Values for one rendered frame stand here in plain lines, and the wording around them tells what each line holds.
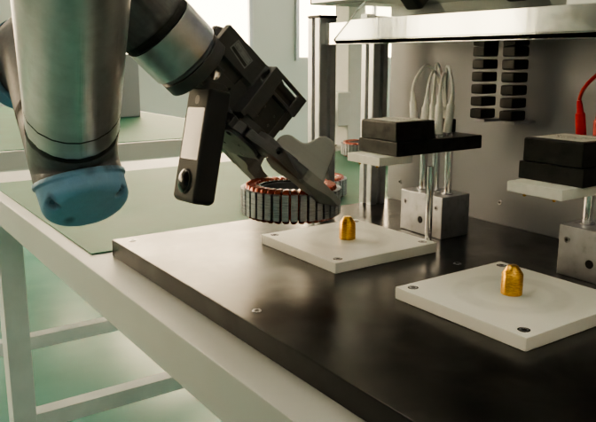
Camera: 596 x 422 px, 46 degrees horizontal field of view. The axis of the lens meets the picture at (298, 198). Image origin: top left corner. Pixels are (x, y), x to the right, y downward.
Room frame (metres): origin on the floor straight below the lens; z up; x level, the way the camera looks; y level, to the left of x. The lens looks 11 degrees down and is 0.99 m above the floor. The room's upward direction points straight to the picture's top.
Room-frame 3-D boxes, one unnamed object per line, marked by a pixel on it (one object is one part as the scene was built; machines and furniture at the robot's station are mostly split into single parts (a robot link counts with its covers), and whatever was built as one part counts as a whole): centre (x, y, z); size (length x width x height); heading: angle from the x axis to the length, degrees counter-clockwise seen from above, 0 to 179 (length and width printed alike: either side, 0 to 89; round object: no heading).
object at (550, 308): (0.61, -0.20, 0.78); 0.15 x 0.15 x 0.01; 34
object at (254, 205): (0.76, 0.01, 0.84); 0.11 x 0.11 x 0.04
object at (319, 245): (0.81, -0.06, 0.78); 0.15 x 0.15 x 0.01; 34
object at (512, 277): (0.61, -0.20, 0.80); 0.02 x 0.02 x 0.03
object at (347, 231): (0.81, -0.06, 0.80); 0.02 x 0.02 x 0.03
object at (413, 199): (0.89, -0.18, 0.80); 0.07 x 0.05 x 0.06; 34
